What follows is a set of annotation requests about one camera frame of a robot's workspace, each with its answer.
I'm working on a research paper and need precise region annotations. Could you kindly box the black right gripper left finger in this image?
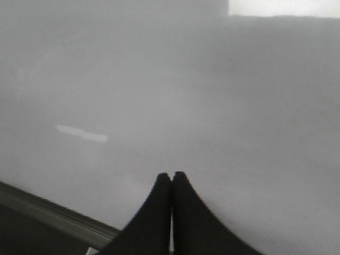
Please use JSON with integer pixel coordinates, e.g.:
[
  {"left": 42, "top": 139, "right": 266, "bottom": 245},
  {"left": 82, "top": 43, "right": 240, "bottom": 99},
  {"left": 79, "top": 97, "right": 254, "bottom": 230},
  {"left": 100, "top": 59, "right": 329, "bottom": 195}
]
[{"left": 98, "top": 173, "right": 172, "bottom": 255}]

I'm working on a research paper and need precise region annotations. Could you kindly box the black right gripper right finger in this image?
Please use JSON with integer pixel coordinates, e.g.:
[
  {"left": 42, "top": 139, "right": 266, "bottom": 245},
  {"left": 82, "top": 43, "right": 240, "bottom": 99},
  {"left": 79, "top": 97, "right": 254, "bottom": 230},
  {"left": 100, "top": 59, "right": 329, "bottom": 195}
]
[{"left": 172, "top": 172, "right": 260, "bottom": 254}]

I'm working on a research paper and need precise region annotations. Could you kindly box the white whiteboard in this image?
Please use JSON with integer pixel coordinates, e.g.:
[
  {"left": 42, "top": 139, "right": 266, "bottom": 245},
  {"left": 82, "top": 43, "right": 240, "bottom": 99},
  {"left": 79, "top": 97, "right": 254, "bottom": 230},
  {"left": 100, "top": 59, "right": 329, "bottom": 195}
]
[{"left": 1, "top": 1, "right": 339, "bottom": 254}]

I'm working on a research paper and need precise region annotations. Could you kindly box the grey aluminium whiteboard frame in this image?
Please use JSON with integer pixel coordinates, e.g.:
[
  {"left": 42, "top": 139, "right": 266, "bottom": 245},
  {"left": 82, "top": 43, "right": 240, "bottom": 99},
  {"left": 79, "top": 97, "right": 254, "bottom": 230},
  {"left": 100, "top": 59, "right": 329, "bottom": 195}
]
[{"left": 1, "top": 183, "right": 119, "bottom": 254}]

